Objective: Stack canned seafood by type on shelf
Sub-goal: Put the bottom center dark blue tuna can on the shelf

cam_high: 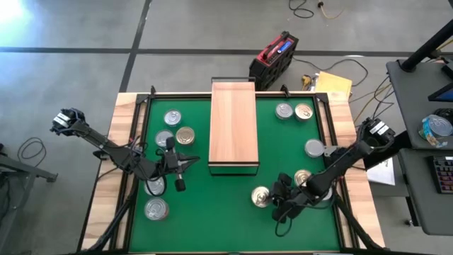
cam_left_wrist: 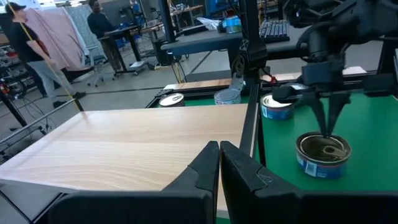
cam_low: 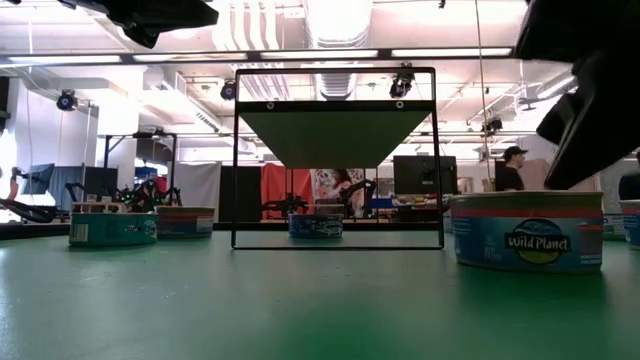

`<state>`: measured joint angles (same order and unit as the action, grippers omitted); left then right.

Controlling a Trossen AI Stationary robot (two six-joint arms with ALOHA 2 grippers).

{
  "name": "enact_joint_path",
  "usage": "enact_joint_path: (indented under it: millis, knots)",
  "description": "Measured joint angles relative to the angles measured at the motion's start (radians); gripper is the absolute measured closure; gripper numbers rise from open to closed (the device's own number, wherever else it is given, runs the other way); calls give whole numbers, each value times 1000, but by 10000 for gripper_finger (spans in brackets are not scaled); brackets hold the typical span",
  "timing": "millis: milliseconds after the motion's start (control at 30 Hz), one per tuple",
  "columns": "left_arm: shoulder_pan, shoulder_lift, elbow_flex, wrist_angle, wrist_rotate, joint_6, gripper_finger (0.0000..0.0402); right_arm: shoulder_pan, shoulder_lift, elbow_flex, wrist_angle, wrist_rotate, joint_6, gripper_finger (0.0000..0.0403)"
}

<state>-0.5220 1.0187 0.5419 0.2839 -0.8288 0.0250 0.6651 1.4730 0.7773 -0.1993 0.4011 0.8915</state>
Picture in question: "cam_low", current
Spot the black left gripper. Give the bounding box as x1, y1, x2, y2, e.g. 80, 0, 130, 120
57, 0, 220, 49

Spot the wooden shelf with black frame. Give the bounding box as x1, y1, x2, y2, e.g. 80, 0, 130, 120
230, 66, 445, 250

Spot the green table mat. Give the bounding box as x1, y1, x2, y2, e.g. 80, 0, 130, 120
0, 229, 640, 360

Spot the black table frame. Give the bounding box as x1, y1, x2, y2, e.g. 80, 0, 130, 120
0, 219, 451, 240

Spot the beige curtain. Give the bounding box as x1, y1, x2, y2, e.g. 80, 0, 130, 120
519, 158, 601, 192

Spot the floral poster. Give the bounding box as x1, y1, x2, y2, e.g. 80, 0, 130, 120
312, 168, 366, 201

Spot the gold-lid pink salmon can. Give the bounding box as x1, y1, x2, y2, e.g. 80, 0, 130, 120
451, 191, 605, 274
619, 199, 640, 250
155, 205, 216, 239

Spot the thin hanging cable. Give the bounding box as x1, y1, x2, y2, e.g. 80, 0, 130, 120
473, 0, 494, 194

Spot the black panel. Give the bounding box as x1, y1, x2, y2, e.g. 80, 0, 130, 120
218, 164, 262, 224

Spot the black metal frame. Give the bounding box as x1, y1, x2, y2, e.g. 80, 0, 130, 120
102, 130, 179, 206

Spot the blue fish-print seafood can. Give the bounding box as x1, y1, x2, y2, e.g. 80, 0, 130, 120
288, 213, 345, 239

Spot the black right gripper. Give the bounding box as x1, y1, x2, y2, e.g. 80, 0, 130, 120
514, 0, 640, 191

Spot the person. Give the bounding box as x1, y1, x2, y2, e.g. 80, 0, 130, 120
494, 145, 530, 193
327, 168, 366, 219

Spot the black ceiling light rail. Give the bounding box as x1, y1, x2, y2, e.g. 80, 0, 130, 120
0, 47, 516, 66

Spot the light wooden rack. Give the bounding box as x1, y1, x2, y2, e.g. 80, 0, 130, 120
69, 201, 127, 215

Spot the red curtain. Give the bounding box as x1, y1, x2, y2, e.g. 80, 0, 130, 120
259, 162, 316, 221

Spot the silver ventilation duct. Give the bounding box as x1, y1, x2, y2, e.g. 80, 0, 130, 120
304, 0, 374, 101

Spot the black monitor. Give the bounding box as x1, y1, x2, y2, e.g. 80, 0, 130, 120
82, 165, 120, 197
20, 162, 56, 196
392, 154, 459, 196

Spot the white curtain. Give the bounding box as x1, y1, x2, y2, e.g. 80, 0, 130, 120
172, 160, 223, 209

